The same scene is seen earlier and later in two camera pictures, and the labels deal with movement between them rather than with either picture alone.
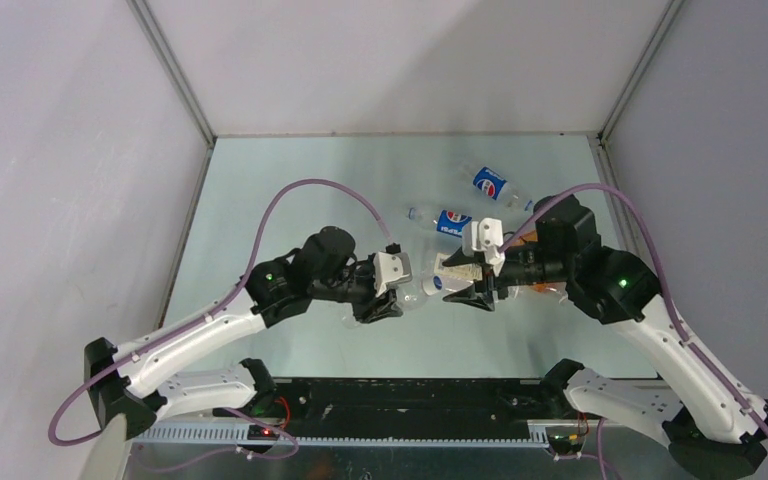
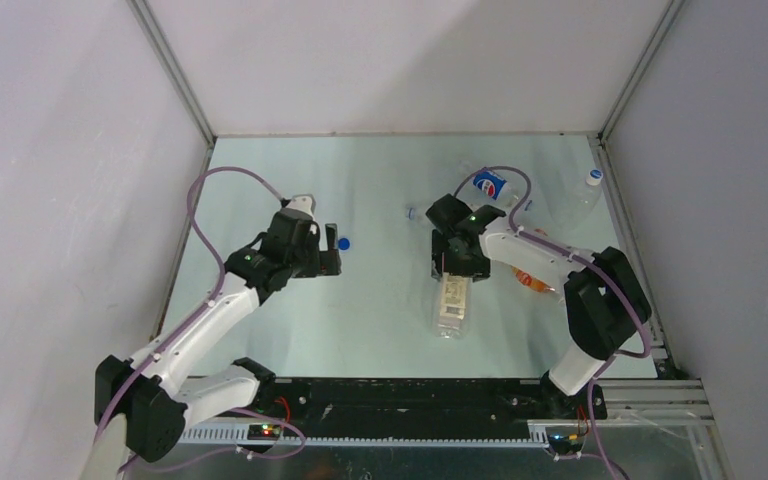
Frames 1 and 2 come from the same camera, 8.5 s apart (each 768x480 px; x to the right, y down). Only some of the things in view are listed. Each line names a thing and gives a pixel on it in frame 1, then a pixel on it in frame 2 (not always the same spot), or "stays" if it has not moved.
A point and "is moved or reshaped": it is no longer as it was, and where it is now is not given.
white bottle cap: x=432 y=284 -> x=594 y=177
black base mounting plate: x=484 y=407 stays
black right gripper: x=471 y=295 -> x=441 y=262
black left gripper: x=374 y=309 -> x=326 y=262
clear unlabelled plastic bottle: x=411 y=296 is moved or reshaped
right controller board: x=566 y=444 stays
